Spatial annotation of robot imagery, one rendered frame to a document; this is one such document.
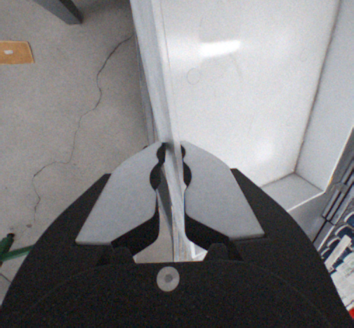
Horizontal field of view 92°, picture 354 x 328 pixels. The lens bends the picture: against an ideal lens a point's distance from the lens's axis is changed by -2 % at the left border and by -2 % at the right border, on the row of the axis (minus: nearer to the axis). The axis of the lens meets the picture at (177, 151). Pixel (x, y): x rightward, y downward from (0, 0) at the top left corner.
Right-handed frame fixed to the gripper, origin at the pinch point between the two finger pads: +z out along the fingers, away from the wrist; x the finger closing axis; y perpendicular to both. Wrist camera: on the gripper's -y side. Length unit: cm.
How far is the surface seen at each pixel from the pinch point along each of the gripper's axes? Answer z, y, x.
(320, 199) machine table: 31, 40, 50
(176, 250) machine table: 15.2, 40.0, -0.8
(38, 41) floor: 84, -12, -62
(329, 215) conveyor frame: 30, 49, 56
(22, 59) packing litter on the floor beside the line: 81, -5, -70
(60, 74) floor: 85, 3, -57
